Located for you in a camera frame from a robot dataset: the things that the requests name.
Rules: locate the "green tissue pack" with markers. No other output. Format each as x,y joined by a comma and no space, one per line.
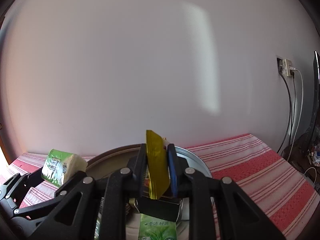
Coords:
60,166

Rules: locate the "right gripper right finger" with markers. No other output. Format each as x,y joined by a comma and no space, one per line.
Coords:
218,208

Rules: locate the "black small box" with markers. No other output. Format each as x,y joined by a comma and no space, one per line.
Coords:
164,208

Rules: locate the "cluttered dark side desk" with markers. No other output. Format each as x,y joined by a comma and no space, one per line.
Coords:
301,157

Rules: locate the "white wall power adapter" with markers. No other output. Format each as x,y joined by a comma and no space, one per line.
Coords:
287,68

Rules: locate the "striped red white cloth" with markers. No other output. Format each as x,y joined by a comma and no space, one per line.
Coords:
282,192

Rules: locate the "black flat monitor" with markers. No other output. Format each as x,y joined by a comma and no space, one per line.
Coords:
315,108

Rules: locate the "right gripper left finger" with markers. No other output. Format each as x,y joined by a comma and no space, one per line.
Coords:
82,198

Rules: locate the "green tea packet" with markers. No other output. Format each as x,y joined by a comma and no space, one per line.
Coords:
156,229

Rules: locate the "large yellow snack bag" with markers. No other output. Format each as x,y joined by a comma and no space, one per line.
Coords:
159,180

